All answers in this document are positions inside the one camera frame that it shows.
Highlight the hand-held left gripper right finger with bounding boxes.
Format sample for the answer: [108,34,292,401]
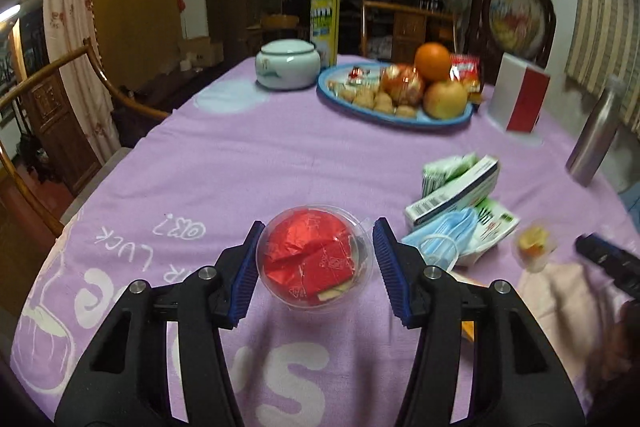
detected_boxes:
[372,217,587,427]

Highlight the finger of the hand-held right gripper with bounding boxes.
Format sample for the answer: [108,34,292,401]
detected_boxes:
[574,233,640,303]

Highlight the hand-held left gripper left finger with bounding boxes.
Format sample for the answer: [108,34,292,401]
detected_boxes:
[54,221,267,427]

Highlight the clear cup with red wrapper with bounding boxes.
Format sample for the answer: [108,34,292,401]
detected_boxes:
[255,205,376,314]

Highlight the small clear cup yellow contents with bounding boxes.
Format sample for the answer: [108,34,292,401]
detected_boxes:
[515,219,558,273]

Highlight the white medicine box blue stripe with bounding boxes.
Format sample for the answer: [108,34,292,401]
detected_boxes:
[405,157,501,228]

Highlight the green and white packet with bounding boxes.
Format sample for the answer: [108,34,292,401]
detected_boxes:
[421,153,481,198]

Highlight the white medicine box green print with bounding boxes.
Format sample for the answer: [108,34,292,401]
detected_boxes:
[455,199,521,268]

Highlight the blue face mask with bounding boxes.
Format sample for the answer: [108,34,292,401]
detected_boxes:
[401,207,483,270]

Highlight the purple printed tablecloth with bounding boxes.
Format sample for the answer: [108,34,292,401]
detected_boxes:
[10,54,640,427]

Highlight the stainless steel bottle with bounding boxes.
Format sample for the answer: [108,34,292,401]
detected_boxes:
[565,84,626,188]

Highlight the pile of walnuts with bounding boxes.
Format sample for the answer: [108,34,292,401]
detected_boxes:
[337,87,418,118]

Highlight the apple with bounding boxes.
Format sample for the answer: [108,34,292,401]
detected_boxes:
[422,79,470,120]

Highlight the red and white box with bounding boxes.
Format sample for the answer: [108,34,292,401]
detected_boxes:
[487,53,551,145]

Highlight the blue oval plate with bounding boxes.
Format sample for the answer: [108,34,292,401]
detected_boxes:
[316,63,475,128]

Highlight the white ceramic lidded jar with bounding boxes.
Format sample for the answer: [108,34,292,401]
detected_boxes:
[255,39,321,92]

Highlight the orange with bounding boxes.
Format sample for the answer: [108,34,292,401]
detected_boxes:
[414,42,452,82]

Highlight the red snack packet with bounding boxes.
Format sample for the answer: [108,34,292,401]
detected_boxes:
[448,53,483,95]

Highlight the wooden chair with carved back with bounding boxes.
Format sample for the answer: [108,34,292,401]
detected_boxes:
[361,0,458,60]

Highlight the striped beige curtain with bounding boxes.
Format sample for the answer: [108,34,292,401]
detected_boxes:
[565,0,640,132]

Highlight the curved-back wooden chair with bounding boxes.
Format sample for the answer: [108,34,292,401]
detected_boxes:
[0,39,171,238]

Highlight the round embroidered table screen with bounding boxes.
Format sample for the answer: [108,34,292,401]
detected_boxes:
[465,0,557,68]

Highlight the yellow carton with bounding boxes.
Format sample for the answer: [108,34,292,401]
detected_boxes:
[310,0,342,68]

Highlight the floral red-trimmed curtain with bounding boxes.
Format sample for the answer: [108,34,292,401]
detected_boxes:
[42,0,121,168]

